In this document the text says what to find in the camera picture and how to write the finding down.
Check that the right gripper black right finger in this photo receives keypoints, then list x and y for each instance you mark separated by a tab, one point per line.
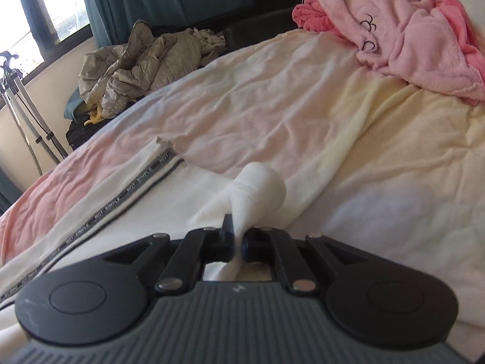
375	301

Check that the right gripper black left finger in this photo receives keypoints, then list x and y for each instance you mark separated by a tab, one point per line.
97	299

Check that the cream white zip hoodie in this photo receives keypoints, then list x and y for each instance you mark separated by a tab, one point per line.
155	191

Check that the teal left curtain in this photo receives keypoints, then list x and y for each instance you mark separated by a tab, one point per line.
9	192

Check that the pastel pink yellow bed sheet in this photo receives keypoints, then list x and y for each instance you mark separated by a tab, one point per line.
366	159

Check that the yellow item on sofa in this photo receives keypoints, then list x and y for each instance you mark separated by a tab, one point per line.
95	117

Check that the silver garment steamer stand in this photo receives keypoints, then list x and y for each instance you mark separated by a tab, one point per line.
23	110

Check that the teal cushion on sofa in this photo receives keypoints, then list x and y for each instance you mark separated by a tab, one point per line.
74	106

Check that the beige quilted jacket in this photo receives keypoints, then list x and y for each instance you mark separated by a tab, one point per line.
113	76

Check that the pink fluffy robe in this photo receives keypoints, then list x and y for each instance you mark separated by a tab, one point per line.
428	43

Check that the dark framed window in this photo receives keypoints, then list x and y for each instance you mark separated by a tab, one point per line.
39	32

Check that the black leather sofa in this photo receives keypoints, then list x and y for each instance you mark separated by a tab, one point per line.
263	20

